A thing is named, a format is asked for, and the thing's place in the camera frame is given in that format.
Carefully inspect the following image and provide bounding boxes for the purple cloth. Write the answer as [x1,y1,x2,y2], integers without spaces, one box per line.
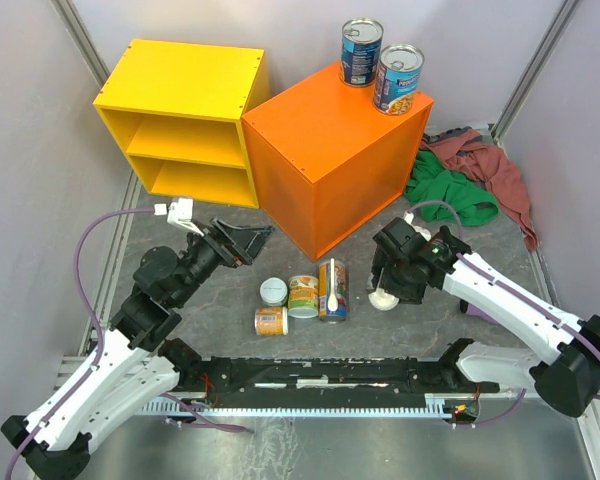
[459,300,488,319]

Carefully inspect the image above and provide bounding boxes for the purple cable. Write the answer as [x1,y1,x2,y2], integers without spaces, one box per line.
[404,200,600,429]
[3,207,254,480]

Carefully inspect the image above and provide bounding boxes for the red pink cloth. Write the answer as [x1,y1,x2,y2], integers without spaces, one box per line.
[421,126,539,251]

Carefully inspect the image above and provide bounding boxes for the orange label small jar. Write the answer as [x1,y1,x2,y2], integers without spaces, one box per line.
[254,306,289,336]

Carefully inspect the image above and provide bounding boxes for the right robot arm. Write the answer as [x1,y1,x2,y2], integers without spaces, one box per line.
[369,217,600,417]

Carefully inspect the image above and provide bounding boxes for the yellow open shelf cabinet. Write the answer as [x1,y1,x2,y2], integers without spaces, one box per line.
[93,39,270,208]

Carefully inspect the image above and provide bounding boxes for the yellow soup can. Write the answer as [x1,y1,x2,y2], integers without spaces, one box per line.
[368,288,399,311]

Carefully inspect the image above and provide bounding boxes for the blue Progresso soup can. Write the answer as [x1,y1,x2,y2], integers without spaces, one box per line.
[373,44,425,115]

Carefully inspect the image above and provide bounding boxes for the white plastic spoon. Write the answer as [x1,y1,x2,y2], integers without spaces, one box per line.
[327,258,339,312]

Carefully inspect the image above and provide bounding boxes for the white slotted cable duct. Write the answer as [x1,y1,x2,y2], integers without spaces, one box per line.
[139,394,454,416]

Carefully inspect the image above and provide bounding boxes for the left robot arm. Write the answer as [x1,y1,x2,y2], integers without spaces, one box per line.
[1,219,275,479]

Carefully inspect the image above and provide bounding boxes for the green label noodle cup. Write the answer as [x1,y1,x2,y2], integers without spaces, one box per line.
[287,275,319,319]

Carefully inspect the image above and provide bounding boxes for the orange wooden box cabinet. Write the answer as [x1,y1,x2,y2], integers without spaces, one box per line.
[242,64,434,260]

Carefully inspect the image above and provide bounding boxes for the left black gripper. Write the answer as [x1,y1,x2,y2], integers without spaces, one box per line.
[173,216,276,306]

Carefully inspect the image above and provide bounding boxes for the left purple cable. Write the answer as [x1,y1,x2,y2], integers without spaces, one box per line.
[3,207,254,480]

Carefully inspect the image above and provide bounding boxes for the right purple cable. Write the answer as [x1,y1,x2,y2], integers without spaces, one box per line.
[404,200,600,429]

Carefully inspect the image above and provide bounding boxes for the white lid small jar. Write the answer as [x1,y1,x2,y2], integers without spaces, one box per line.
[259,277,288,306]

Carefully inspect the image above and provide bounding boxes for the dark blue soup can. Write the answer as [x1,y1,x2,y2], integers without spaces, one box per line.
[340,18,384,87]

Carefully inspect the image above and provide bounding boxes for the yellow blue upright can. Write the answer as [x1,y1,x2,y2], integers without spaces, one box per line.
[318,259,348,323]

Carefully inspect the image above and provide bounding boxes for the green cloth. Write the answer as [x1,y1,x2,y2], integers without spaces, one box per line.
[405,150,499,227]

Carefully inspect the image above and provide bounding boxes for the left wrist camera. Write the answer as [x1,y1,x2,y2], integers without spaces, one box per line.
[153,197,204,237]

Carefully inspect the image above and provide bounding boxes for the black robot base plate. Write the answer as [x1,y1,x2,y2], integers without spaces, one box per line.
[168,357,500,410]

